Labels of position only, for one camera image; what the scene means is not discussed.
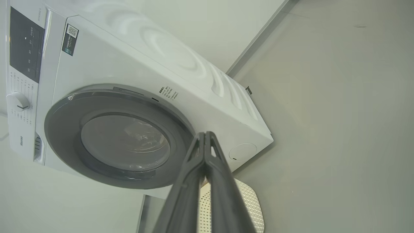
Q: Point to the white front-load washing machine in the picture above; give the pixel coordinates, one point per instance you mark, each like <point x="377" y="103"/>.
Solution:
<point x="129" y="58"/>

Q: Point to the grey washing machine door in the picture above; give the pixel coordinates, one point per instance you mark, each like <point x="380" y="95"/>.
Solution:
<point x="64" y="136"/>

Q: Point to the white round control knob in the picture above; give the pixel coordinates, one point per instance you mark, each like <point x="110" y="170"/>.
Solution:
<point x="17" y="102"/>

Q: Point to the white perforated laundry basket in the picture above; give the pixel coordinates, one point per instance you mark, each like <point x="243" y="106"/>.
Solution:
<point x="250" y="207"/>

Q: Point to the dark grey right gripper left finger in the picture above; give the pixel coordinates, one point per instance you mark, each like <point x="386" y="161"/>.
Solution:
<point x="181" y="204"/>

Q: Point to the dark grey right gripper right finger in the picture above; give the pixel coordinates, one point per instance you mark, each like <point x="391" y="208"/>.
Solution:
<point x="228" y="207"/>

